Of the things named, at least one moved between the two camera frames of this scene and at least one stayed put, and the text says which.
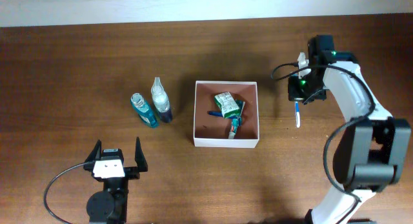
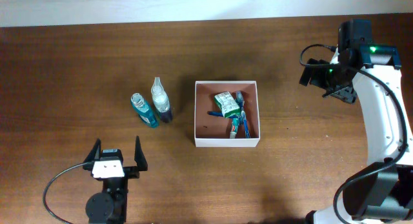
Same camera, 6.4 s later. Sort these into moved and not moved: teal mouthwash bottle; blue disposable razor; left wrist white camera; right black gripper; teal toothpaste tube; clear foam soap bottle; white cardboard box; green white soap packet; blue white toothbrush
Moved: teal toothpaste tube; blue white toothbrush; right black gripper
Not moved: teal mouthwash bottle; clear foam soap bottle; blue disposable razor; green white soap packet; left wrist white camera; white cardboard box
